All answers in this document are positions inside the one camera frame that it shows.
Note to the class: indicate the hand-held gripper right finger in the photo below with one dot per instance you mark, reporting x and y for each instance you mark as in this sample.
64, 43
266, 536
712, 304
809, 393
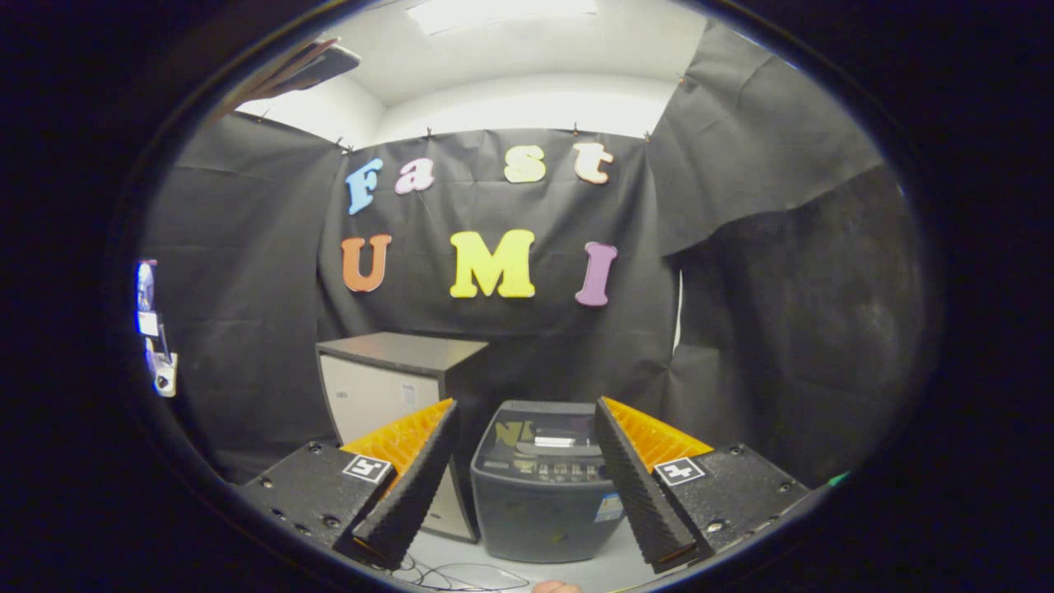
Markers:
646, 494

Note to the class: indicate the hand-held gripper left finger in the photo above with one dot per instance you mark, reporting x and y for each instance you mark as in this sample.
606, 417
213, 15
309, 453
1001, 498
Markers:
412, 494

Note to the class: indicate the grey washing machine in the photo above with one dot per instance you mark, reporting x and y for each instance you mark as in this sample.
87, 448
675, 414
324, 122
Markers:
535, 527

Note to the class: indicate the grey cabinet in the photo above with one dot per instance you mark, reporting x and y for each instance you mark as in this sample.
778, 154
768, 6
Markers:
370, 395

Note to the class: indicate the black backdrop cloth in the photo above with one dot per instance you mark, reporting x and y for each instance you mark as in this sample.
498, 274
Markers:
510, 346

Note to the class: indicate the green cloth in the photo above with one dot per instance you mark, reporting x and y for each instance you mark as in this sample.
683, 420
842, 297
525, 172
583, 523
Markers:
839, 478

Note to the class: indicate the white and blue equipment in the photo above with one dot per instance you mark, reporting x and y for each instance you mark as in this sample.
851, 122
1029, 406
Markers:
160, 371

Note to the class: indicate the dark brown overhead panel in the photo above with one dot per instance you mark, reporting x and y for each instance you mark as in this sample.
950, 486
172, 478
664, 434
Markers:
321, 66

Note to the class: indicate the ceiling light panel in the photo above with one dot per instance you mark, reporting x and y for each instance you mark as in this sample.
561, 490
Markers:
494, 12

